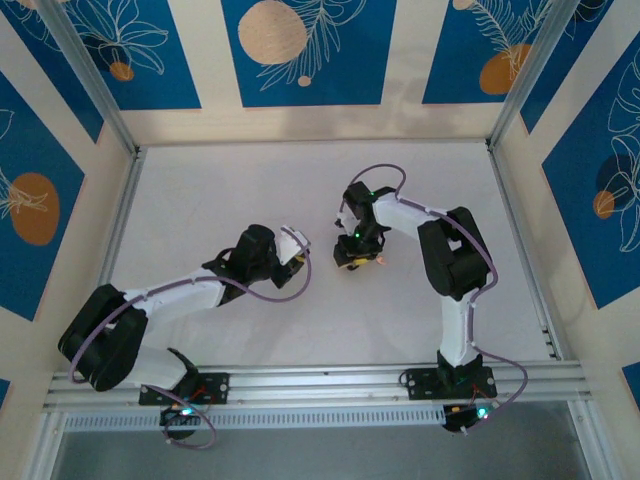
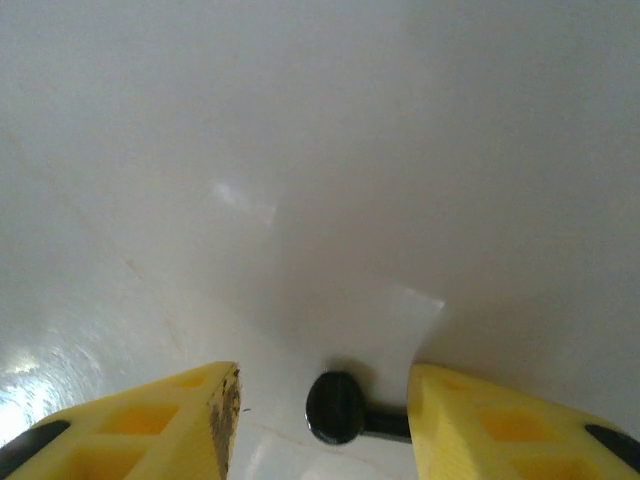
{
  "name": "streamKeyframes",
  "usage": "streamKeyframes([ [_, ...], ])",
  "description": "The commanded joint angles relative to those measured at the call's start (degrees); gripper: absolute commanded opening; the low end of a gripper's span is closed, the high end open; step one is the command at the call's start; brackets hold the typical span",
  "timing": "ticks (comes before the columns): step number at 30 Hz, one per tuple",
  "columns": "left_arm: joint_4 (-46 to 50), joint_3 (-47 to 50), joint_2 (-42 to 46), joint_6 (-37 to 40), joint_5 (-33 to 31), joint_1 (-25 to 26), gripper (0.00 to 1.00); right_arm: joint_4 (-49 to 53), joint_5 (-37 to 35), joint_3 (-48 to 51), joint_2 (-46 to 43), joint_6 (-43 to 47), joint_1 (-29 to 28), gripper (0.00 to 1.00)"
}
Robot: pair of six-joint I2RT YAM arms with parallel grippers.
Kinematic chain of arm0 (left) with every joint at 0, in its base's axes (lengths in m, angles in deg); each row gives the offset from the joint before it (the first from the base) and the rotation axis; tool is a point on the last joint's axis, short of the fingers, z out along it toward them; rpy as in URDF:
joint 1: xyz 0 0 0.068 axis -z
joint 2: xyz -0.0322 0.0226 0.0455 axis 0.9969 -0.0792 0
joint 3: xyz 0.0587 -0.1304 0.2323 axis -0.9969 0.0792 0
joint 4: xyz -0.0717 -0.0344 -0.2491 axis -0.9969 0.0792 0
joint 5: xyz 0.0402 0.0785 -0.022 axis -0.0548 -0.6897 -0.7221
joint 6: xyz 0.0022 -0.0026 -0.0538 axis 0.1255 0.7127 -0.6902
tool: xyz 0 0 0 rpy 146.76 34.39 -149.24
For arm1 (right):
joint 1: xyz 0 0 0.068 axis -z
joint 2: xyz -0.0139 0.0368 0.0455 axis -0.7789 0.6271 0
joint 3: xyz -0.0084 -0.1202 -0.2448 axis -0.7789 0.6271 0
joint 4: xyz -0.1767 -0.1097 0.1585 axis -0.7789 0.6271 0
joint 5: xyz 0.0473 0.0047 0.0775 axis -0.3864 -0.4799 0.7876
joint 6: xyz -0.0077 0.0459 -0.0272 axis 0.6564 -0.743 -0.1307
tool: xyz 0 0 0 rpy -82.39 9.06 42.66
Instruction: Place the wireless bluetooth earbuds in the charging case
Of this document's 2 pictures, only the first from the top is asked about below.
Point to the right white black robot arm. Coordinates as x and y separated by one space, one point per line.
457 330

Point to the aluminium frame post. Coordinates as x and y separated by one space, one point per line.
90 75
530 75

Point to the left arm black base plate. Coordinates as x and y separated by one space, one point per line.
220 385

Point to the aluminium mounting rail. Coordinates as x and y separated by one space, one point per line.
320 387

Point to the aluminium table side rail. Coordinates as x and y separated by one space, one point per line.
520 225
120 220

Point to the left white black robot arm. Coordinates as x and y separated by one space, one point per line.
175 295

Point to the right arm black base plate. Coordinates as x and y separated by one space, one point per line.
420 382

